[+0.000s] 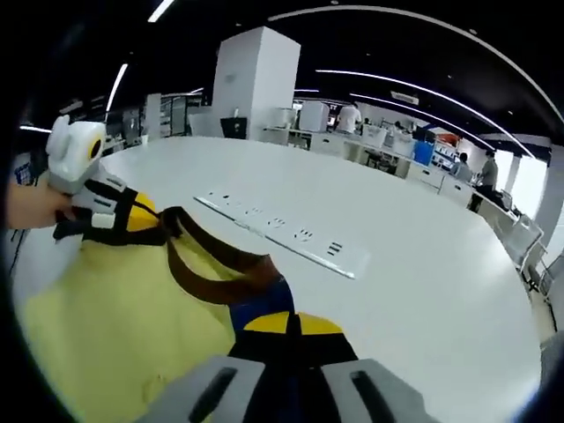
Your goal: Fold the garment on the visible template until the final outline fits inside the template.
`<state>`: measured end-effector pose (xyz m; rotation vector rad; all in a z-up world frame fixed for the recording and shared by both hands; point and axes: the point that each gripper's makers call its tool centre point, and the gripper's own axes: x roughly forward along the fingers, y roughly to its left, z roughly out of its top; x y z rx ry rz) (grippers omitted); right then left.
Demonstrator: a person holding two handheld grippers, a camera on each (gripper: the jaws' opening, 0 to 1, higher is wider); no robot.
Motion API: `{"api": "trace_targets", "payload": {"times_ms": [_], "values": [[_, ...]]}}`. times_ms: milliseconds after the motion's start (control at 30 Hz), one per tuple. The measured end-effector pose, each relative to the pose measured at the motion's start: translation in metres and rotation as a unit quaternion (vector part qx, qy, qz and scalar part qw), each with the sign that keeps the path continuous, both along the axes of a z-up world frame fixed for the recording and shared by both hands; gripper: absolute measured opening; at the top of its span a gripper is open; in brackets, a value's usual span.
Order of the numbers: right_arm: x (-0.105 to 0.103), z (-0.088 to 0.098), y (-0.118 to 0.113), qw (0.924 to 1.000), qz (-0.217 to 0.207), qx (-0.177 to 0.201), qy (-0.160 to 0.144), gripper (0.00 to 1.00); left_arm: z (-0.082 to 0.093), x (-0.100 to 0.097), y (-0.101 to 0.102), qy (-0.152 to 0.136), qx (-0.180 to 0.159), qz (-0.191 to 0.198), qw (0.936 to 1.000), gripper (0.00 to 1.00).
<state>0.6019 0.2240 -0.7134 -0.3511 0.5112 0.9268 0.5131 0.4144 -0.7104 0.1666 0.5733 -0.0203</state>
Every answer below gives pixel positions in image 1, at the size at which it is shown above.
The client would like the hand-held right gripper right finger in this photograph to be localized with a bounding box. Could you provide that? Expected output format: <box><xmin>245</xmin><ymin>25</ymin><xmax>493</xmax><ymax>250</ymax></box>
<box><xmin>293</xmin><ymin>311</ymin><xmax>435</xmax><ymax>423</ymax></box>

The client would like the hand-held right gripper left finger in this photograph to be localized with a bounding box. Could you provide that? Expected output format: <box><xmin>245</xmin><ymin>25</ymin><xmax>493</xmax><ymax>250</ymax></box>
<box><xmin>136</xmin><ymin>310</ymin><xmax>294</xmax><ymax>423</ymax></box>

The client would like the yellow blue grey garment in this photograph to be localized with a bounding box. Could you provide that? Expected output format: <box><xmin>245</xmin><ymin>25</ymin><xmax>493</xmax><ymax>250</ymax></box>
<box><xmin>21</xmin><ymin>204</ymin><xmax>296</xmax><ymax>423</ymax></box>

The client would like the person's left hand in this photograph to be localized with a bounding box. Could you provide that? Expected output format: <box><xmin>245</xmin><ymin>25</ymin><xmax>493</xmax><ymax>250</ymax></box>
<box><xmin>6</xmin><ymin>174</ymin><xmax>74</xmax><ymax>230</ymax></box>

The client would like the blue white poster board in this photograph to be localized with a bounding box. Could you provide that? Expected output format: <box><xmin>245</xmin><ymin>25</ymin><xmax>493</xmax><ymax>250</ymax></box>
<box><xmin>12</xmin><ymin>161</ymin><xmax>37</xmax><ymax>187</ymax></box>

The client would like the ceiling light strip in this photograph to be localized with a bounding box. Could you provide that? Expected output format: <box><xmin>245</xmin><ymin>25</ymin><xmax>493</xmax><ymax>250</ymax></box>
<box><xmin>107</xmin><ymin>63</ymin><xmax>130</xmax><ymax>114</ymax></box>
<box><xmin>315</xmin><ymin>69</ymin><xmax>537</xmax><ymax>158</ymax></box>
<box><xmin>147</xmin><ymin>0</ymin><xmax>175</xmax><ymax>23</ymax></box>

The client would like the black floor sign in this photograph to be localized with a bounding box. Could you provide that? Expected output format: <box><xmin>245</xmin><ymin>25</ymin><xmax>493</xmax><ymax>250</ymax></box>
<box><xmin>219</xmin><ymin>116</ymin><xmax>248</xmax><ymax>140</ymax></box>

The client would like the white table socket strip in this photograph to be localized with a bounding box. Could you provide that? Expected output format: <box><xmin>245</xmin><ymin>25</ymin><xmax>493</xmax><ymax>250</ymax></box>
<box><xmin>193</xmin><ymin>189</ymin><xmax>369</xmax><ymax>280</ymax></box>

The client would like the white square pillar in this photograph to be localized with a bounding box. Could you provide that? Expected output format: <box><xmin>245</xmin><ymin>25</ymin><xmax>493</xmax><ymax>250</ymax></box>
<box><xmin>213</xmin><ymin>26</ymin><xmax>301</xmax><ymax>142</ymax></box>

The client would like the white box appliance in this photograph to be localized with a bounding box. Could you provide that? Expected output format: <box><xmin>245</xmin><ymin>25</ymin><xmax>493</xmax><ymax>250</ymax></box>
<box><xmin>303</xmin><ymin>101</ymin><xmax>330</xmax><ymax>131</ymax></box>

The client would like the white mesh office chair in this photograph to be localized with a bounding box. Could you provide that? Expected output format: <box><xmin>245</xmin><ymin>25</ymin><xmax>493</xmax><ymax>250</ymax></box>
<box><xmin>515</xmin><ymin>211</ymin><xmax>548</xmax><ymax>286</ymax></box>

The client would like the long white desk row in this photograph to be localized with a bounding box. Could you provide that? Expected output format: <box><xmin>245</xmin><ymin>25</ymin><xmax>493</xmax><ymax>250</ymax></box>
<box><xmin>263</xmin><ymin>125</ymin><xmax>521</xmax><ymax>215</ymax></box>

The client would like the blue storage bin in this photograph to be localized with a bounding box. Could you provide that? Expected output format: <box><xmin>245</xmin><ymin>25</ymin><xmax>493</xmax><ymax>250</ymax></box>
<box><xmin>413</xmin><ymin>140</ymin><xmax>435</xmax><ymax>167</ymax></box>

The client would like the white storage bin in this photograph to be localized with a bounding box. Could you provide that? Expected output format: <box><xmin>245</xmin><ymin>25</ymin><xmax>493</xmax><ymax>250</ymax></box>
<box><xmin>363</xmin><ymin>125</ymin><xmax>389</xmax><ymax>149</ymax></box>
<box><xmin>390</xmin><ymin>131</ymin><xmax>415</xmax><ymax>158</ymax></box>

